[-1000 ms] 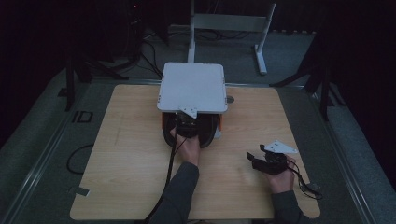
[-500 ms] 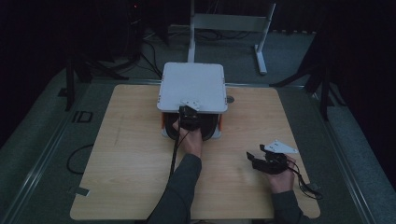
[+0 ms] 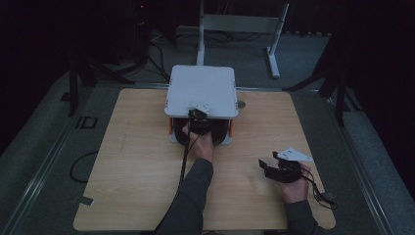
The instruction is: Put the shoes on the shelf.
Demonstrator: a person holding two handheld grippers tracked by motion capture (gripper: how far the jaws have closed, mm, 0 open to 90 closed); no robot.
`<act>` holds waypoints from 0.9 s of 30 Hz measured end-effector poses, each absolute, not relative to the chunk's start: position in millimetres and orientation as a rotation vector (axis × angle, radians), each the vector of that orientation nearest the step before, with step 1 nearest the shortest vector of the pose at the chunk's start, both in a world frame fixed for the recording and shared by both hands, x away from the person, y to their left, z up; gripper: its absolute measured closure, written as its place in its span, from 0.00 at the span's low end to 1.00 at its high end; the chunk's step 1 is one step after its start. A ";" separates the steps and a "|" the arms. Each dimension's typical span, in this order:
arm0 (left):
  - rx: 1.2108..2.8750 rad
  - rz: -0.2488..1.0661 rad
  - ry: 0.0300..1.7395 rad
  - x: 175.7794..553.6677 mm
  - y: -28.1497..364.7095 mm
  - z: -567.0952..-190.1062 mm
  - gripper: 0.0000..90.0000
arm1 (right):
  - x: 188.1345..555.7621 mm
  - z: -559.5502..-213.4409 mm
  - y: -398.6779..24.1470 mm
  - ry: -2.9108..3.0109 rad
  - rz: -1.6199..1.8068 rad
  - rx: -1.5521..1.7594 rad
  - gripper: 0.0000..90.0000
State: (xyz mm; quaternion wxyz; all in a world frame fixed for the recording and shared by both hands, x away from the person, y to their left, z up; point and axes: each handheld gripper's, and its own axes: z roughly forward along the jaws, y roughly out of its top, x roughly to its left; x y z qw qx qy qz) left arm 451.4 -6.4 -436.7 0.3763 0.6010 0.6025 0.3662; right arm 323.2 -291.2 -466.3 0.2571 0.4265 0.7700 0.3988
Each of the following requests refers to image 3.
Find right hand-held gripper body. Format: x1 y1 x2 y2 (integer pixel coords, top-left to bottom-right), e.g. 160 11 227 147
264 146 313 184

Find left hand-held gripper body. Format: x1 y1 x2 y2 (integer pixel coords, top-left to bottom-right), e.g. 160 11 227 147
188 103 211 136

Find white two-tier shoe rack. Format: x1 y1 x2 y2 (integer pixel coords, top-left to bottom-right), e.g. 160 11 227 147
163 64 240 147

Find person's right hand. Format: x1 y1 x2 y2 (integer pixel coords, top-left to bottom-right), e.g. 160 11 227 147
277 164 311 205

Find person's left hand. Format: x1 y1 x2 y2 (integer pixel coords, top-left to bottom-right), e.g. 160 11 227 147
181 122 215 163

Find black metal stand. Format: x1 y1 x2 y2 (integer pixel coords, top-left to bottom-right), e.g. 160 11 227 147
282 45 364 128
67 53 135 118

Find white metal stand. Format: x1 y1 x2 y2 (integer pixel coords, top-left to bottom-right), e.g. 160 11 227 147
195 0 291 79

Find dark equipment cabinet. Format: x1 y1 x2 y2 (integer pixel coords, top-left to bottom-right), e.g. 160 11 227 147
107 0 153 63

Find grey tape piece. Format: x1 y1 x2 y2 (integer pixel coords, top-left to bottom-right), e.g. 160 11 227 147
77 195 96 208

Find right hand-held gripper cable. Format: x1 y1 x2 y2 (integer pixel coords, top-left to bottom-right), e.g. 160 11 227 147
301 167 340 211

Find hand-held gripper cable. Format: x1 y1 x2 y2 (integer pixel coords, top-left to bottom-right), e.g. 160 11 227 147
301 167 340 211
152 132 201 235

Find left hand-held gripper cable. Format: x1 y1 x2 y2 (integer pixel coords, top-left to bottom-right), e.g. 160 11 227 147
152 132 201 235

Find black floor cables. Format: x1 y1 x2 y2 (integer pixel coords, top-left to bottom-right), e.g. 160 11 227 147
146 41 172 83

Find black floor cable loop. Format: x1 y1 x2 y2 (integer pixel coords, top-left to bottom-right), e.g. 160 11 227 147
69 150 100 184

